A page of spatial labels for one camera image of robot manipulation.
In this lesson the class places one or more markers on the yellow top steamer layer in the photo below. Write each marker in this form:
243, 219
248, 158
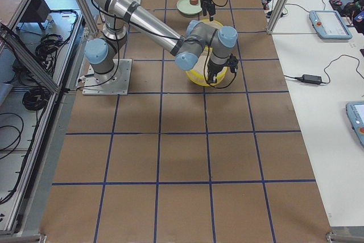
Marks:
199, 73

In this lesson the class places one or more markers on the yellow steamer layer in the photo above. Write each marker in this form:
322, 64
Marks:
216, 24
199, 73

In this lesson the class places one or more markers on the brown steamed bun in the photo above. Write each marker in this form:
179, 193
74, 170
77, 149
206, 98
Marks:
193, 2

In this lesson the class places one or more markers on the yellow bottom steamer layer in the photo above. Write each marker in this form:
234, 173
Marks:
216, 24

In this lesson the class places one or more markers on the light green plate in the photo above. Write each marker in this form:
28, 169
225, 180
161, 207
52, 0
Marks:
187, 9

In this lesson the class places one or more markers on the black power adapter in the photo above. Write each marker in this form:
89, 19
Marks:
309, 79

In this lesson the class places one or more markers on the blue teach pendant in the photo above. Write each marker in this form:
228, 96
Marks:
329, 25
354, 111

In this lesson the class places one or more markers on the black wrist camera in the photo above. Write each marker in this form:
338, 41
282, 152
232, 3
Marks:
232, 63

